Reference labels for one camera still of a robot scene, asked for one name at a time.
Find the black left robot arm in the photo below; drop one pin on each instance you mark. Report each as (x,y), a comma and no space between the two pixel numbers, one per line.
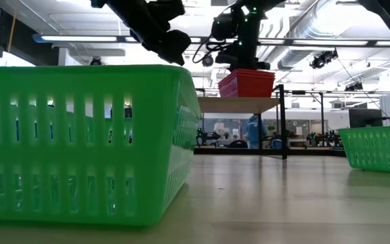
(130,17)

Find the black office chair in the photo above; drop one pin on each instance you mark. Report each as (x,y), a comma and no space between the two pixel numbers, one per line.
(238,144)

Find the black computer monitor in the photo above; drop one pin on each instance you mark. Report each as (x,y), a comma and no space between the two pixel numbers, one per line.
(364,118)

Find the silver ventilation duct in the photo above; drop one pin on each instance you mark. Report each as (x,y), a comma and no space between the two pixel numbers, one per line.
(296,57)

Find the person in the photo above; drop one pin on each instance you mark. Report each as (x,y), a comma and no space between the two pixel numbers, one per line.
(252,130)

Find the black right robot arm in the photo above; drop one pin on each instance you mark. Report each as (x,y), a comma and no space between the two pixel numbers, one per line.
(249,34)

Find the long ceiling light bar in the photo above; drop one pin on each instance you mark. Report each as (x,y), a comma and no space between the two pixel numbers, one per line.
(80,38)

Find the blue round object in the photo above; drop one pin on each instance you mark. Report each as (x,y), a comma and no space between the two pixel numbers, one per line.
(276,145)

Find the black background robot arm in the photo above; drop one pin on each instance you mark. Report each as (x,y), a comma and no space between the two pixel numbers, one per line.
(327,139)
(205,136)

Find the black-framed wooden shelf table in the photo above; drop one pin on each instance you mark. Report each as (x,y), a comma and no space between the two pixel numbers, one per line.
(322,112)

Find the green plastic basket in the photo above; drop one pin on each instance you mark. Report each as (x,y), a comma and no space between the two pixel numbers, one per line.
(378,149)
(147,145)

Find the wooden shelf with black legs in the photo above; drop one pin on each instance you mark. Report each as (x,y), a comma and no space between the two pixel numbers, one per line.
(235,105)

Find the black ceiling spotlight cluster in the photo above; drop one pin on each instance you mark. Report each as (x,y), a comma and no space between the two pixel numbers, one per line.
(323,59)
(354,87)

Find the black round ceiling camera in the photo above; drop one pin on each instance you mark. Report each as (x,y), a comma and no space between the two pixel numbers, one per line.
(208,61)
(95,61)

